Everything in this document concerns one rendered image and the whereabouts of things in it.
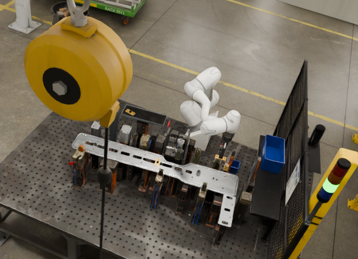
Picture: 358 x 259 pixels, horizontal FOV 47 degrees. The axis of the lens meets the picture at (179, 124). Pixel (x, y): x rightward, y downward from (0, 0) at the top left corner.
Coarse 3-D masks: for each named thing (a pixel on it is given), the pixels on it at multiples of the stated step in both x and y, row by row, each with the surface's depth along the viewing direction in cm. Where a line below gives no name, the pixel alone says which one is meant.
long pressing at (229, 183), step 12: (72, 144) 332; (84, 144) 334; (108, 144) 338; (120, 144) 340; (108, 156) 329; (120, 156) 331; (132, 156) 332; (144, 156) 335; (156, 156) 337; (144, 168) 326; (156, 168) 327; (168, 168) 329; (192, 168) 333; (204, 168) 335; (192, 180) 324; (204, 180) 325; (216, 180) 327; (228, 180) 329; (228, 192) 320
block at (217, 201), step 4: (216, 196) 318; (216, 200) 315; (220, 200) 315; (212, 204) 317; (216, 204) 312; (220, 204) 313; (212, 208) 315; (216, 208) 314; (212, 212) 318; (216, 212) 317; (208, 216) 325; (212, 216) 323; (216, 216) 322; (208, 220) 327; (212, 220) 325; (216, 220) 335; (208, 224) 330; (212, 224) 329
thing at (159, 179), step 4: (156, 176) 315; (160, 176) 316; (156, 180) 312; (160, 180) 313; (156, 184) 315; (160, 184) 314; (156, 188) 318; (160, 188) 322; (156, 192) 323; (152, 196) 327; (156, 196) 326; (152, 200) 330; (156, 200) 327; (152, 204) 333; (156, 204) 331; (152, 208) 334; (156, 208) 334
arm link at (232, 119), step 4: (232, 112) 281; (236, 112) 282; (224, 116) 285; (228, 116) 281; (232, 116) 280; (236, 116) 280; (240, 116) 283; (228, 120) 281; (232, 120) 280; (236, 120) 281; (228, 124) 281; (232, 124) 281; (236, 124) 283; (228, 128) 282; (232, 128) 284; (236, 128) 286; (228, 132) 289; (232, 132) 288
